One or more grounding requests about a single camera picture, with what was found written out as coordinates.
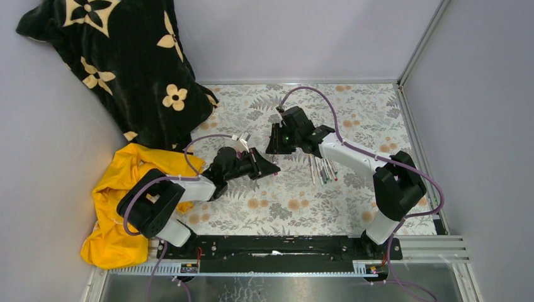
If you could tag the yellow cloth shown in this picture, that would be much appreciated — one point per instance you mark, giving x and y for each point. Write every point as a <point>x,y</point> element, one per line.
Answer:
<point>109,246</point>

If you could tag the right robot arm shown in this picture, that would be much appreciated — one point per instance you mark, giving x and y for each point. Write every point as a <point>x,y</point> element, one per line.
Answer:
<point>397,185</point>

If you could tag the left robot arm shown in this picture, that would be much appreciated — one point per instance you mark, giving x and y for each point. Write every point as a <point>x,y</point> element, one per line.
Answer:
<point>148,208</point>

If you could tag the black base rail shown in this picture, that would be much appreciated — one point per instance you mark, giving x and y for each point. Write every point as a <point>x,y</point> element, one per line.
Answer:
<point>281,254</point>

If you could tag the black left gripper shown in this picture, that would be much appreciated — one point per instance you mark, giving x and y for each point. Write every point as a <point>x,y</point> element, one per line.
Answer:
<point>262,167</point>

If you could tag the red cap pen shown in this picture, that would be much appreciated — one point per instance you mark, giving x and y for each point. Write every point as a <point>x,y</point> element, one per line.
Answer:
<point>333,176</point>

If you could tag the floral tablecloth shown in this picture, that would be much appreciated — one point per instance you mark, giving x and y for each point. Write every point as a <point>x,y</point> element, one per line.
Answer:
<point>289,203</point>

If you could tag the black floral blanket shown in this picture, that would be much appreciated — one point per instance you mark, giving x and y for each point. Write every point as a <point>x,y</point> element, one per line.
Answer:
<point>130,55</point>

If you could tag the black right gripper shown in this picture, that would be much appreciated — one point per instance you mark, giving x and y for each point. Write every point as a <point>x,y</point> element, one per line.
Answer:
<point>274,146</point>

